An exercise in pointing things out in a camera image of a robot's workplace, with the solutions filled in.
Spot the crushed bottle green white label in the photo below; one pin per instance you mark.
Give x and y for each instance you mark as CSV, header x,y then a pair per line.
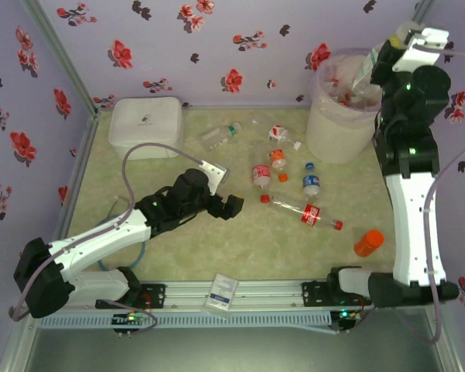
x,y
366,67

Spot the clear bottle orange label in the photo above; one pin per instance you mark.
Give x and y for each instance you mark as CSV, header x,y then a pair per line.
x,y
277,158

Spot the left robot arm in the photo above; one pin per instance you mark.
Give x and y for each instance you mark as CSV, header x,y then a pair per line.
x,y
100,236

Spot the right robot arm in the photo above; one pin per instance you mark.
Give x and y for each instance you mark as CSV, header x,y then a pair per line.
x,y
410,232

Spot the clear plastic bin liner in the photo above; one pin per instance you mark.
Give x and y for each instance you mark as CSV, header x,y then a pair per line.
x,y
348,66

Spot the white plastic waste bin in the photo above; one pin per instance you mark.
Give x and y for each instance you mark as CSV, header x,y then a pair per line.
x,y
333,135

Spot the red bottle cap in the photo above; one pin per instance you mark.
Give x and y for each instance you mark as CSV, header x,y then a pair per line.
x,y
264,198

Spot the orange bottle cap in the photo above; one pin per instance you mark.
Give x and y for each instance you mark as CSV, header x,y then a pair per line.
x,y
283,178

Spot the clear bottle green band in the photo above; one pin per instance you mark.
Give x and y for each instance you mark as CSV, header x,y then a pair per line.
x,y
221,135

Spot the clear cola bottle red label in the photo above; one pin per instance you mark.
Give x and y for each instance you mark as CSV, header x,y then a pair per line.
x,y
310,215

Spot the clear bottle blue label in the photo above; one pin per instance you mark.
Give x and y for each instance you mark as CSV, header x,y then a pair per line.
x,y
311,185

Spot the plastic bag with card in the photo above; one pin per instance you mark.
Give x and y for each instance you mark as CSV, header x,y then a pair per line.
x,y
221,290

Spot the crushed bottle red white label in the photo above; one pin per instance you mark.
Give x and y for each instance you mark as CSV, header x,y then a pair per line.
x,y
277,133

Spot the blue bottle cap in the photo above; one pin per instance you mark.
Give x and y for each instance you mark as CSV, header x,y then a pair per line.
x,y
310,166

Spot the white lidded storage box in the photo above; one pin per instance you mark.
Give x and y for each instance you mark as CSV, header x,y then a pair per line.
x,y
147,124

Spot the orange pill bottle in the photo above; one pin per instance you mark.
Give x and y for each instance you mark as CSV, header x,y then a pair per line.
x,y
368,243

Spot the aluminium frame post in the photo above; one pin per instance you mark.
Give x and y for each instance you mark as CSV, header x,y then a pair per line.
x,y
15,348
424,9
447,345
58,50

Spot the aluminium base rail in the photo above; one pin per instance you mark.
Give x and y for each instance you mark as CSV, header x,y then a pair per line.
x,y
271,294

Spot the aluminium table side rail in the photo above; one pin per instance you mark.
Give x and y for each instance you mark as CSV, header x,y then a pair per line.
x,y
81,155

